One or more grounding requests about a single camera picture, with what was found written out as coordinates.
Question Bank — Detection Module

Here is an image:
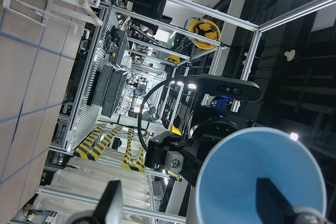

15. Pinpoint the white wire cup rack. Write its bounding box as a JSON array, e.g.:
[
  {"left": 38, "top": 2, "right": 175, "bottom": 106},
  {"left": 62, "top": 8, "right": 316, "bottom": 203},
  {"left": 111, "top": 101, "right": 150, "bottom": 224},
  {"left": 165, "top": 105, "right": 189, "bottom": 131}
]
[{"left": 3, "top": 0, "right": 103, "bottom": 38}]

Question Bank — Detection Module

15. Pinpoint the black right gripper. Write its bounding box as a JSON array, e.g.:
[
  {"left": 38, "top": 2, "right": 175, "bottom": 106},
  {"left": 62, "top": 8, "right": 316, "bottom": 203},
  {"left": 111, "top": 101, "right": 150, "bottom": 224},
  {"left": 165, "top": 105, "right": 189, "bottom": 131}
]
[{"left": 144, "top": 115, "right": 244, "bottom": 186}]

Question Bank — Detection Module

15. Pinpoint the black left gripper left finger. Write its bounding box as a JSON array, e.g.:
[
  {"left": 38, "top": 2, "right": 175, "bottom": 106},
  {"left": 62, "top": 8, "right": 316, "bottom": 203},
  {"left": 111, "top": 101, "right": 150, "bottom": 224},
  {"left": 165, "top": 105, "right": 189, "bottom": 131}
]
[{"left": 92, "top": 180, "right": 123, "bottom": 224}]

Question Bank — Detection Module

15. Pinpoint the yellow hard hat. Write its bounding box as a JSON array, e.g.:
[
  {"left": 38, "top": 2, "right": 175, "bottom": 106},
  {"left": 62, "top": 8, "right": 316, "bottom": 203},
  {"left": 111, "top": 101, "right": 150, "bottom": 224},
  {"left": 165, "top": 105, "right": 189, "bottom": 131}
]
[{"left": 188, "top": 17, "right": 222, "bottom": 50}]

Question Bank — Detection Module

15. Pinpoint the light blue plastic cup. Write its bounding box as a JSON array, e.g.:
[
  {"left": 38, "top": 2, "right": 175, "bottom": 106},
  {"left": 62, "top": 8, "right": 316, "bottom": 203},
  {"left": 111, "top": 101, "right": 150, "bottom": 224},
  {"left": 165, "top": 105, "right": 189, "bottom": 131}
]
[{"left": 186, "top": 127, "right": 327, "bottom": 223}]

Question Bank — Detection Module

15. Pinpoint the black wrist depth camera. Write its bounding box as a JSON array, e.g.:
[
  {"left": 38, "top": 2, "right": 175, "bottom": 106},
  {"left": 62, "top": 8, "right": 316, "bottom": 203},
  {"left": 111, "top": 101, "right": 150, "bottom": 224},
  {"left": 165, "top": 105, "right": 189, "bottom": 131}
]
[{"left": 195, "top": 74, "right": 261, "bottom": 102}]

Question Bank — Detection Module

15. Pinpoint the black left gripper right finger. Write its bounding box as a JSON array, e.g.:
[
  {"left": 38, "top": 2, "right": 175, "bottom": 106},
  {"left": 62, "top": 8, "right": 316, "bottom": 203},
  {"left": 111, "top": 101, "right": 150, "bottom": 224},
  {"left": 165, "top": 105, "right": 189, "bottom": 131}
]
[{"left": 256, "top": 178, "right": 302, "bottom": 223}]

